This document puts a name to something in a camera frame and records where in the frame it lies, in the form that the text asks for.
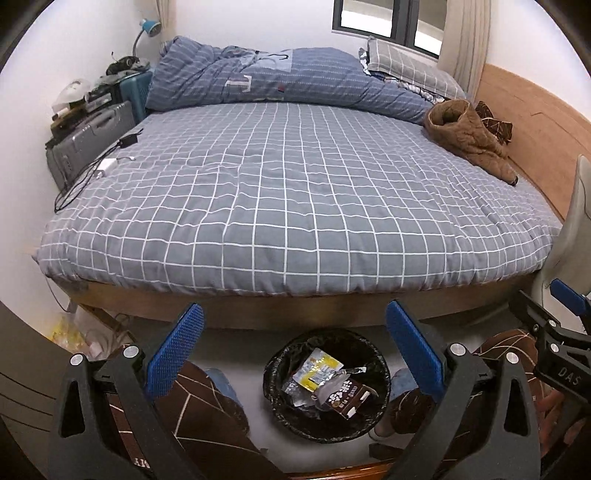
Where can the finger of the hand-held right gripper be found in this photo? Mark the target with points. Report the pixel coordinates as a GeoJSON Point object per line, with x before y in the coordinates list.
{"type": "Point", "coordinates": [570, 297]}
{"type": "Point", "coordinates": [538, 316]}

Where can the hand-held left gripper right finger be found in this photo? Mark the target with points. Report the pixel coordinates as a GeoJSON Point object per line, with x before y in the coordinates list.
{"type": "Point", "coordinates": [413, 350]}

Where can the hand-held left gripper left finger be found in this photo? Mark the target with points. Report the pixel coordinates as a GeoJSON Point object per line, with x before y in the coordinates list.
{"type": "Point", "coordinates": [178, 350]}

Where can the black lined trash bin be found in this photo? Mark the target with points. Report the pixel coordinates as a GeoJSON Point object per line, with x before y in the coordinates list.
{"type": "Point", "coordinates": [369, 417]}

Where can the brown cookie box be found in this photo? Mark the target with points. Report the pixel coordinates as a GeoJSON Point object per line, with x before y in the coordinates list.
{"type": "Point", "coordinates": [344, 397]}

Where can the yellow snack packet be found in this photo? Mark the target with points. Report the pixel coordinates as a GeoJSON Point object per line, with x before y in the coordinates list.
{"type": "Point", "coordinates": [318, 369]}

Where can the clear plastic bag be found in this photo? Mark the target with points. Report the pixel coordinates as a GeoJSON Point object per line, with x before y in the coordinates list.
{"type": "Point", "coordinates": [300, 392]}

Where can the person's right hand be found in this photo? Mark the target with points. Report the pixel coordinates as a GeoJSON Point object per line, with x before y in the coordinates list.
{"type": "Point", "coordinates": [556, 420]}

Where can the blue fuzzy slipper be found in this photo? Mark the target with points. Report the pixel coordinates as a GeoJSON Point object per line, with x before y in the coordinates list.
{"type": "Point", "coordinates": [221, 383]}
{"type": "Point", "coordinates": [401, 383]}

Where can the person's right leg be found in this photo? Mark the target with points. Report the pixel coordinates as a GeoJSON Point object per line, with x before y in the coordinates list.
{"type": "Point", "coordinates": [498, 344]}

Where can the white chair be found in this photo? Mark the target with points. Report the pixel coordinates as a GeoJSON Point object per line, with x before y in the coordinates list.
{"type": "Point", "coordinates": [577, 221]}

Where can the yellow plastic bag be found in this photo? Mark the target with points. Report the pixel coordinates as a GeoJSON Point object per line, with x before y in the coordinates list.
{"type": "Point", "coordinates": [64, 334]}

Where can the wooden chair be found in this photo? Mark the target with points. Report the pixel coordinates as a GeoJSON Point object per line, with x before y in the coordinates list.
{"type": "Point", "coordinates": [332, 473]}

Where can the dark grey desk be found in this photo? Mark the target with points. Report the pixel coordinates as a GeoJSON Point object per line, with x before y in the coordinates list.
{"type": "Point", "coordinates": [23, 378]}

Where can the wooden headboard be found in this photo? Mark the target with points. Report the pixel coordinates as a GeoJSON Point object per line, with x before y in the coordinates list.
{"type": "Point", "coordinates": [540, 129]}

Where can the brown patterned cloth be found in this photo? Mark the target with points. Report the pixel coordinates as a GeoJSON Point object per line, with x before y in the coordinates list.
{"type": "Point", "coordinates": [498, 127]}

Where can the grey checked bed sheet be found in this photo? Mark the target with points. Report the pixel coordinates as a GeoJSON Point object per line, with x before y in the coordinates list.
{"type": "Point", "coordinates": [277, 194]}

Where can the brown fleece garment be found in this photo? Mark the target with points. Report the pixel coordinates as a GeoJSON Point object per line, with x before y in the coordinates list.
{"type": "Point", "coordinates": [466, 134]}

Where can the white charger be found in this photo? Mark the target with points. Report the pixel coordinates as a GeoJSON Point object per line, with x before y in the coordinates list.
{"type": "Point", "coordinates": [107, 167]}

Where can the black power adapter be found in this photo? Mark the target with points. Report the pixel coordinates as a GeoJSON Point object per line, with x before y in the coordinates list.
{"type": "Point", "coordinates": [129, 140]}

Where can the grey suitcase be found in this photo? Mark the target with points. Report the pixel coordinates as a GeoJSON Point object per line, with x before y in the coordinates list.
{"type": "Point", "coordinates": [92, 138]}

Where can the striped blue cloth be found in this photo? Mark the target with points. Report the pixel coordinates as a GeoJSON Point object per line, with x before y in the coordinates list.
{"type": "Point", "coordinates": [425, 92]}

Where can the teal suitcase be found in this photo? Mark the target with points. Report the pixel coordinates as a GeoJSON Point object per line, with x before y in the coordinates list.
{"type": "Point", "coordinates": [136, 94]}

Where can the black devices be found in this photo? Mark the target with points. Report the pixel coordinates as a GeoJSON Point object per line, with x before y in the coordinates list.
{"type": "Point", "coordinates": [105, 91]}

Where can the beige curtain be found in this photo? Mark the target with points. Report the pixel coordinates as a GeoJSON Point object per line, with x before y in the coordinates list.
{"type": "Point", "coordinates": [166, 18]}
{"type": "Point", "coordinates": [466, 46]}

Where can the white domed object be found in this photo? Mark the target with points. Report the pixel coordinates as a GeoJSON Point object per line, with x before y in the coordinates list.
{"type": "Point", "coordinates": [71, 94]}

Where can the grey checked pillow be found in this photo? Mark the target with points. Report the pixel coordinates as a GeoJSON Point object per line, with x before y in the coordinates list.
{"type": "Point", "coordinates": [411, 64]}

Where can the blue striped quilt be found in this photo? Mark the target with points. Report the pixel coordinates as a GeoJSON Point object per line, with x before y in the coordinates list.
{"type": "Point", "coordinates": [323, 78]}

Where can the black bag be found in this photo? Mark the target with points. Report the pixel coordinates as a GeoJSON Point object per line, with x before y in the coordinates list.
{"type": "Point", "coordinates": [122, 65]}

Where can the blue desk lamp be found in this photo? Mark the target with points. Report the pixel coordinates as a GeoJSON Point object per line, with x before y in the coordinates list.
{"type": "Point", "coordinates": [148, 26]}

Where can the dark framed window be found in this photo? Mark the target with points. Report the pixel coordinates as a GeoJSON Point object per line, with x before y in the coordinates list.
{"type": "Point", "coordinates": [364, 18]}

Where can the wooden bed frame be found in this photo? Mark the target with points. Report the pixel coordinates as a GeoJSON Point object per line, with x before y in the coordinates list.
{"type": "Point", "coordinates": [277, 314]}

